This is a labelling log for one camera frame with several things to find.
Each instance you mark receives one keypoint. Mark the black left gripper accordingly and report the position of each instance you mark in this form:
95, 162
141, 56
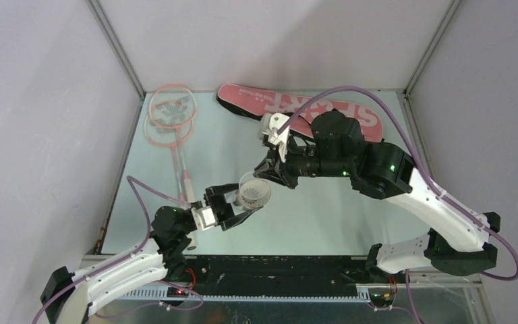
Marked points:
222, 210

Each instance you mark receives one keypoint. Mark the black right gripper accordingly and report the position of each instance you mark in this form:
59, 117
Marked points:
268, 168

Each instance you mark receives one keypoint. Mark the clear plastic tube lid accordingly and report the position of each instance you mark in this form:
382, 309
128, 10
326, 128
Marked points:
246, 178

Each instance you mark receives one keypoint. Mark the white shuttlecock tube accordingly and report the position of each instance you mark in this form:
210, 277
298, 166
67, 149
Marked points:
253, 199

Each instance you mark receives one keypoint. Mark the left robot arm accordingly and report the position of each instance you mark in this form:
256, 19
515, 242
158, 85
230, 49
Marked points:
74, 296

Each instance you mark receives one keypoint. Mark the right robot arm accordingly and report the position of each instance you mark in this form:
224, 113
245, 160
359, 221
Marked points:
456, 243

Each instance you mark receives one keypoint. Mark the pink sport racket bag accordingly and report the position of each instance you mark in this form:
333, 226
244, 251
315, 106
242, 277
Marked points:
255, 102

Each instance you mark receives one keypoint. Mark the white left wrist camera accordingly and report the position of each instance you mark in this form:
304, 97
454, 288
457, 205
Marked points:
203, 215

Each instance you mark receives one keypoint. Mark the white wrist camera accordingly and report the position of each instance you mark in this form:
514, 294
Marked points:
274, 132
203, 215

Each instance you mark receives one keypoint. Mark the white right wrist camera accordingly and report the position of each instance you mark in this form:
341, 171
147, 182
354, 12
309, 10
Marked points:
274, 132

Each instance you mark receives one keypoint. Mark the aluminium front frame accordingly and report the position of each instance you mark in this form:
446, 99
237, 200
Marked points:
426, 296

